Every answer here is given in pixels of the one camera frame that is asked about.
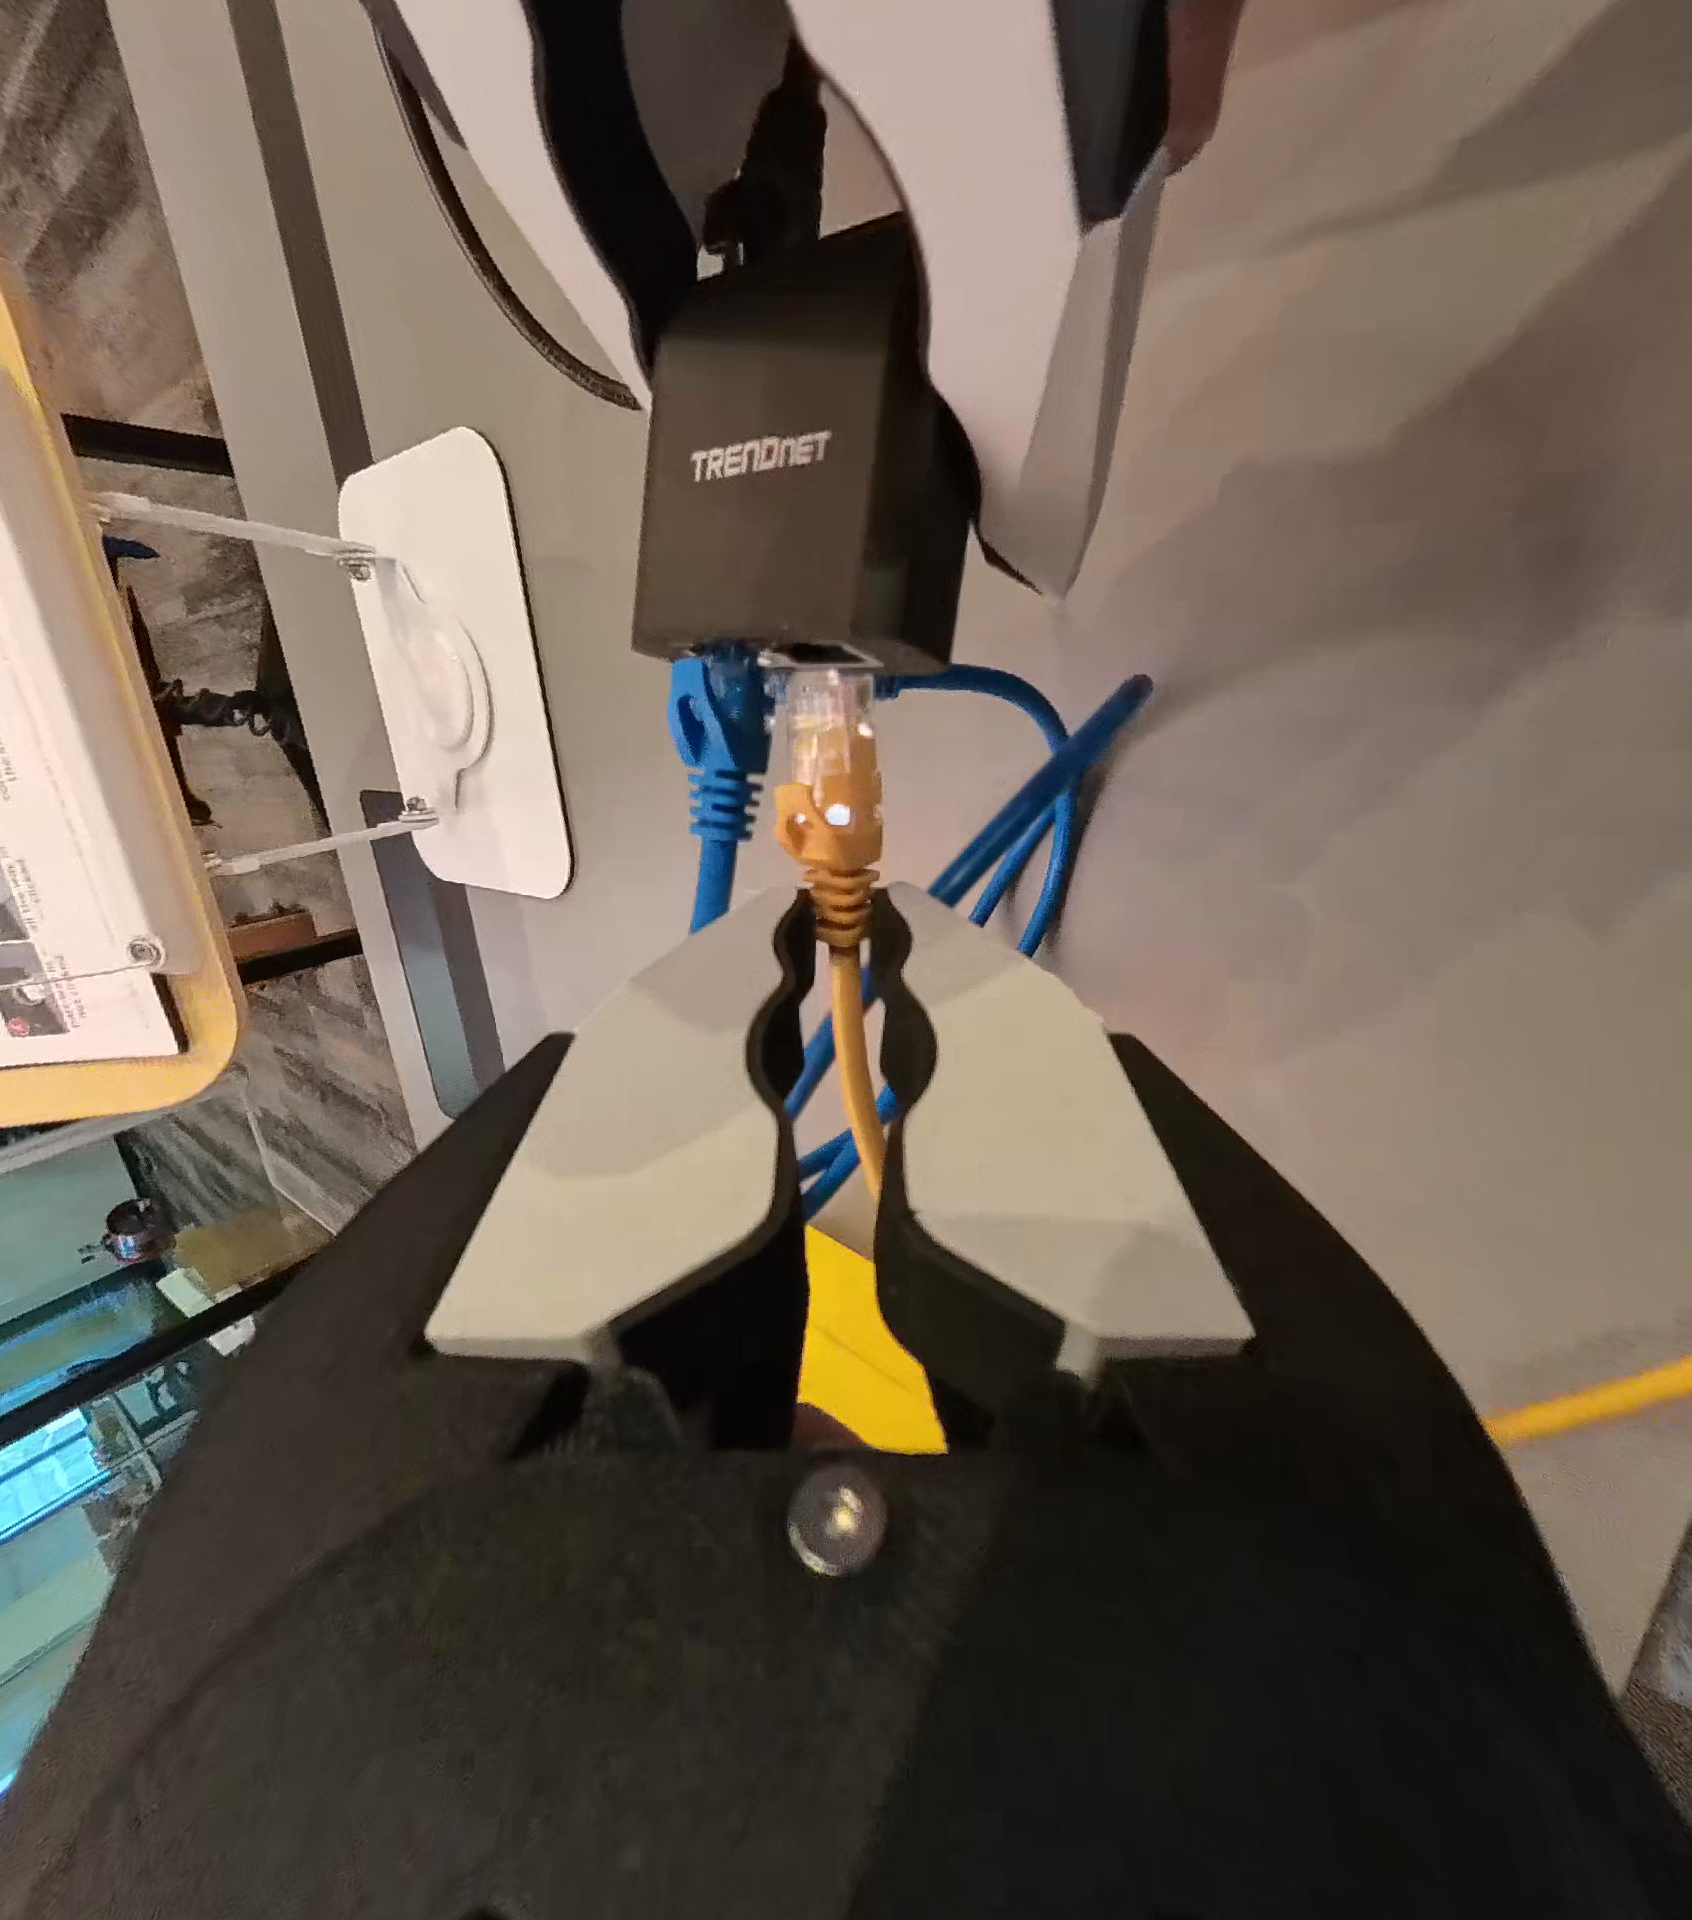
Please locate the yellow plastic bin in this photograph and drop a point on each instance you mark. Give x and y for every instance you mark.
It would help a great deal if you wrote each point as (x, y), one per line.
(860, 1351)

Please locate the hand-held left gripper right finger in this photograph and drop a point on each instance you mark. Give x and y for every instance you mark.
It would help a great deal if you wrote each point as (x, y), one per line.
(1071, 1184)

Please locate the black network switch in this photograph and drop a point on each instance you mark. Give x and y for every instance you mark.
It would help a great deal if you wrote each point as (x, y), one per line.
(785, 510)

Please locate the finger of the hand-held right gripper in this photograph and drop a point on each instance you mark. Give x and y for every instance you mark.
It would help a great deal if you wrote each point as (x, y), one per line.
(500, 136)
(981, 227)

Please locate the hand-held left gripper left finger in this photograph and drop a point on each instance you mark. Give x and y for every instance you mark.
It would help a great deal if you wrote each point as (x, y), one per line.
(606, 1184)

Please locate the white mount plate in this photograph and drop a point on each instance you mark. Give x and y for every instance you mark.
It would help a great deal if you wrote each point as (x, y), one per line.
(484, 540)

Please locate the instruction sheet on board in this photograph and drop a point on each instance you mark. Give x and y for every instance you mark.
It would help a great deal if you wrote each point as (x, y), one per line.
(65, 1095)

